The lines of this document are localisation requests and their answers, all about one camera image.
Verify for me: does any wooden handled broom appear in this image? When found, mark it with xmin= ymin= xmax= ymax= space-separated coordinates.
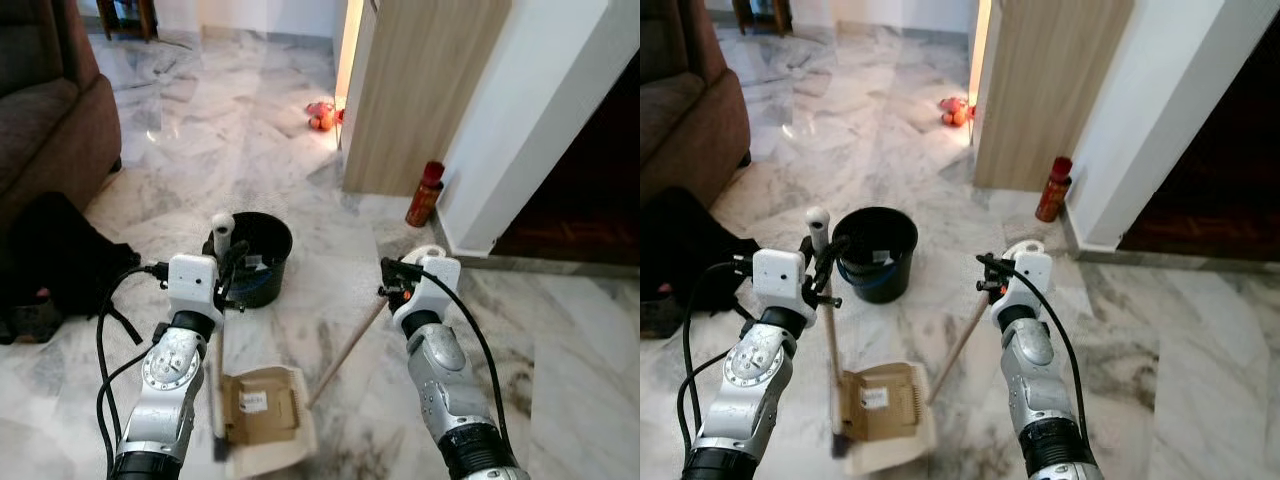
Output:
xmin=208 ymin=212 xmax=241 ymax=463
xmin=805 ymin=205 xmax=851 ymax=461

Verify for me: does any brown cardboard white label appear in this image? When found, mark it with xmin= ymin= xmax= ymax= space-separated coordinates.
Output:
xmin=222 ymin=367 xmax=303 ymax=446
xmin=840 ymin=362 xmax=921 ymax=443

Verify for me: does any beige dustpan wooden handle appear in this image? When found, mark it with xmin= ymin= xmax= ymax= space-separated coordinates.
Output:
xmin=215 ymin=295 xmax=393 ymax=479
xmin=835 ymin=295 xmax=991 ymax=476

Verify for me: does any black plastic bucket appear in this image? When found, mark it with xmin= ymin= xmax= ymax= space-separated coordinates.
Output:
xmin=205 ymin=211 xmax=294 ymax=309
xmin=832 ymin=206 xmax=919 ymax=304

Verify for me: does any red spray bottle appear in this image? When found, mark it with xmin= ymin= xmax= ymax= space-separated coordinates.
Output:
xmin=405 ymin=160 xmax=446 ymax=229
xmin=1035 ymin=156 xmax=1074 ymax=223

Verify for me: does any black fabric bag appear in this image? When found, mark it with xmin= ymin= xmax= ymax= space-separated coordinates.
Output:
xmin=0 ymin=192 xmax=141 ymax=346
xmin=640 ymin=188 xmax=761 ymax=341

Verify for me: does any small red toy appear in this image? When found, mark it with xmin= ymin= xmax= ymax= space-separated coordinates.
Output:
xmin=305 ymin=100 xmax=344 ymax=133
xmin=938 ymin=95 xmax=976 ymax=128

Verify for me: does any brown fabric sofa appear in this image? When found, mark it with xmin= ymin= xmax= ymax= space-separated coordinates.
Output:
xmin=640 ymin=0 xmax=751 ymax=206
xmin=0 ymin=0 xmax=123 ymax=231

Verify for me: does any dark wooden furniture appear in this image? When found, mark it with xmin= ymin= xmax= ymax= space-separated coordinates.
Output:
xmin=732 ymin=0 xmax=793 ymax=36
xmin=95 ymin=0 xmax=161 ymax=41

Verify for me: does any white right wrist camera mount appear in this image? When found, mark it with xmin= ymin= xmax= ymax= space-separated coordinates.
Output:
xmin=1000 ymin=238 xmax=1054 ymax=311
xmin=400 ymin=245 xmax=463 ymax=321

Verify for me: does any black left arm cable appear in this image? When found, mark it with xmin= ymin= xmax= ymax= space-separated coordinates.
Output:
xmin=95 ymin=262 xmax=171 ymax=471
xmin=683 ymin=258 xmax=756 ymax=441

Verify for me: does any light wooden wall panel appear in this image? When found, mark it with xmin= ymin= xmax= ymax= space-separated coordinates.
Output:
xmin=340 ymin=0 xmax=513 ymax=197
xmin=972 ymin=0 xmax=1136 ymax=193

